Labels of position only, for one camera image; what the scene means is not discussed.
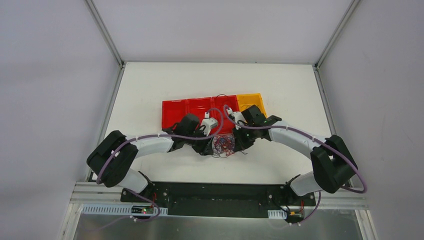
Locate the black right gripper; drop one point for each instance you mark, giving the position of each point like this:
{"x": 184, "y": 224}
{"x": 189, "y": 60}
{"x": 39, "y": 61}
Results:
{"x": 241, "y": 141}

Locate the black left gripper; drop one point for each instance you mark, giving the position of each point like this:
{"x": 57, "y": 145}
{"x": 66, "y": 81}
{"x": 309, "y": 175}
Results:
{"x": 204, "y": 147}

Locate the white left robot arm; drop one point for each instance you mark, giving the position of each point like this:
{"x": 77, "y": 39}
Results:
{"x": 111, "y": 160}

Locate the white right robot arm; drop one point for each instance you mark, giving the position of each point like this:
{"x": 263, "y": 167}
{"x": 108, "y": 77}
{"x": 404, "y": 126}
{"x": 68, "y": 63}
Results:
{"x": 332, "y": 163}

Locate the right red plastic bin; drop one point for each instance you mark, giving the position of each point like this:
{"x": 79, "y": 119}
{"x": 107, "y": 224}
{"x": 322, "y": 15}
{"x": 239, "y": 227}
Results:
{"x": 218, "y": 102}

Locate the red plastic bin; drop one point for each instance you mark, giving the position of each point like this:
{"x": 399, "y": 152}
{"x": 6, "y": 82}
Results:
{"x": 198, "y": 107}
{"x": 218, "y": 102}
{"x": 173, "y": 112}

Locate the yellow plastic bin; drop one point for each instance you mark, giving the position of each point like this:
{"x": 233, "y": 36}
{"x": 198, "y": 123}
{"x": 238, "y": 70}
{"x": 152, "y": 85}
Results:
{"x": 247, "y": 100}

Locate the middle red plastic bin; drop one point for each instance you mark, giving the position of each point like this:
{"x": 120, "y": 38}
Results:
{"x": 198, "y": 107}

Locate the left red plastic bin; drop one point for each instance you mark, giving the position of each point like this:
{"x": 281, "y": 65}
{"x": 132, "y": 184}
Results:
{"x": 173, "y": 112}

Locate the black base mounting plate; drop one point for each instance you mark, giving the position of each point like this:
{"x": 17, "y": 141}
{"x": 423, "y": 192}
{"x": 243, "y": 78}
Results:
{"x": 254, "y": 201}

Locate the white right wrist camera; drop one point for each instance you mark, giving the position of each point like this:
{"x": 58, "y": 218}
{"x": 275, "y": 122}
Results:
{"x": 237, "y": 117}

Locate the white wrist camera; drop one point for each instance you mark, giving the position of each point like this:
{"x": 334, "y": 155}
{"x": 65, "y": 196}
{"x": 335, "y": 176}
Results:
{"x": 208, "y": 124}
{"x": 237, "y": 117}

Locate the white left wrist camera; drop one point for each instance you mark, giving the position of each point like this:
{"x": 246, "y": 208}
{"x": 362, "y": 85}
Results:
{"x": 208, "y": 124}

